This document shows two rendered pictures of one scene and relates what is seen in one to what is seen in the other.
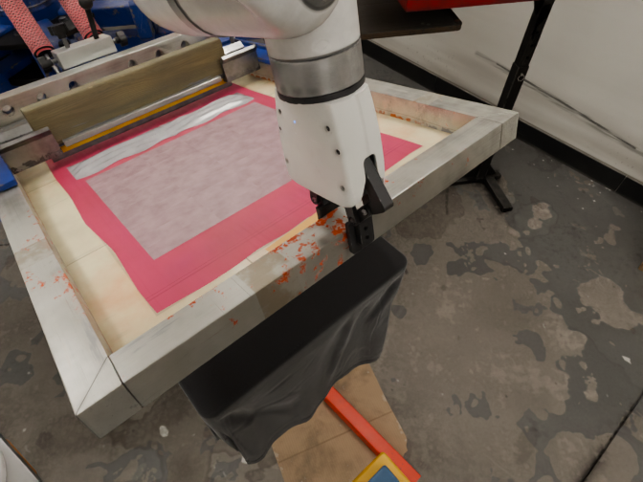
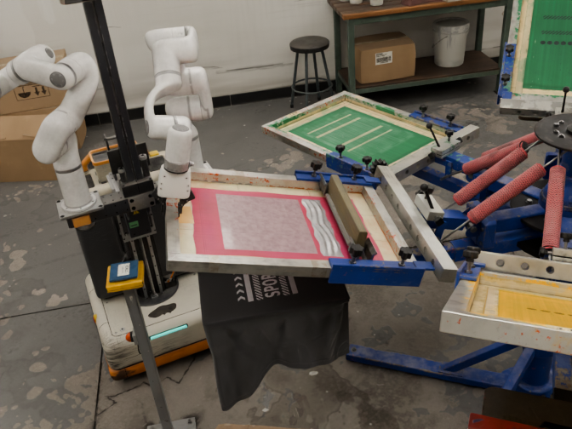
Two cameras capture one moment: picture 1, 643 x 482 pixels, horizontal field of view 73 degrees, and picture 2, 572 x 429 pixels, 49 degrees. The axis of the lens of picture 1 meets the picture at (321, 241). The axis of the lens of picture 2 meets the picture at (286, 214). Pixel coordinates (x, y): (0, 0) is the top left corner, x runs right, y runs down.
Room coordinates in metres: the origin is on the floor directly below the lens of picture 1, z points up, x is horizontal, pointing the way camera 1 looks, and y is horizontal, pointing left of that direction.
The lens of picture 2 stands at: (1.56, -1.25, 2.31)
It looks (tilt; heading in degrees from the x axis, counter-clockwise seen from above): 33 degrees down; 124
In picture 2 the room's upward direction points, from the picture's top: 5 degrees counter-clockwise
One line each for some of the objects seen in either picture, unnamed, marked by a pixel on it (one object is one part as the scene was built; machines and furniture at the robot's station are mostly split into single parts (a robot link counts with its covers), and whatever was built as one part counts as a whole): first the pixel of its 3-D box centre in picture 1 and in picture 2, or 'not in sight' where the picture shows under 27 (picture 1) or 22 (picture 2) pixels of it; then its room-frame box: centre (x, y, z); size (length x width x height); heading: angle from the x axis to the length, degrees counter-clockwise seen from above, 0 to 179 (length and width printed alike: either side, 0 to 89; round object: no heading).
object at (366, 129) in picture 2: not in sight; (381, 125); (0.50, 1.19, 1.05); 1.08 x 0.61 x 0.23; 161
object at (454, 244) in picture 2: not in sight; (402, 260); (0.89, 0.48, 0.89); 1.24 x 0.06 x 0.06; 41
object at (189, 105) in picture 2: not in sight; (185, 117); (0.07, 0.37, 1.37); 0.13 x 0.10 x 0.16; 38
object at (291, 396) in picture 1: (317, 374); (211, 327); (0.34, 0.01, 0.74); 0.45 x 0.03 x 0.43; 131
